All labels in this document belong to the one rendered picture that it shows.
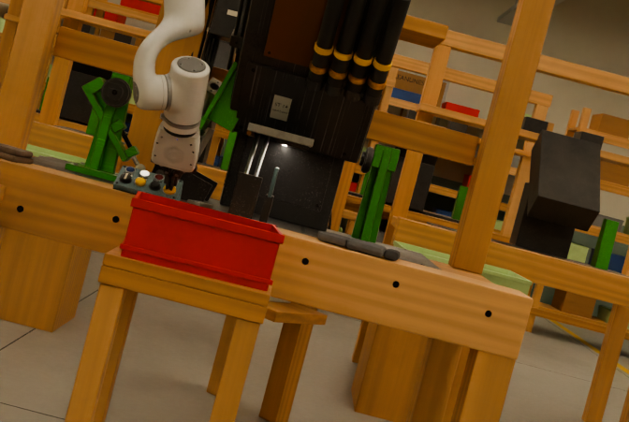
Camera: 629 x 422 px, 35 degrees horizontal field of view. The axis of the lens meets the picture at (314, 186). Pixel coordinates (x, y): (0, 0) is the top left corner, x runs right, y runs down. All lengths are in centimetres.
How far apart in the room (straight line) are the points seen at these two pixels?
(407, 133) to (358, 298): 82
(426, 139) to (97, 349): 136
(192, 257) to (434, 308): 63
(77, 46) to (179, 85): 99
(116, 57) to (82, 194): 79
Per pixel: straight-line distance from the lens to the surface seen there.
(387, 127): 303
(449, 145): 306
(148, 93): 215
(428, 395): 304
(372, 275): 235
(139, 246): 204
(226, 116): 258
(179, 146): 225
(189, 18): 217
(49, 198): 240
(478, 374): 243
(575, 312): 1004
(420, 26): 286
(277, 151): 272
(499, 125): 299
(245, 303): 202
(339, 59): 239
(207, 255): 205
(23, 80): 304
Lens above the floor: 109
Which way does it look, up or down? 2 degrees down
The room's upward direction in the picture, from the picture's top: 15 degrees clockwise
